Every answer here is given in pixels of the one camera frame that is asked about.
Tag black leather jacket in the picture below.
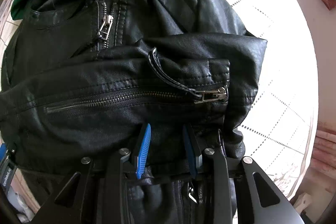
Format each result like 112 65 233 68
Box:
1 0 267 223

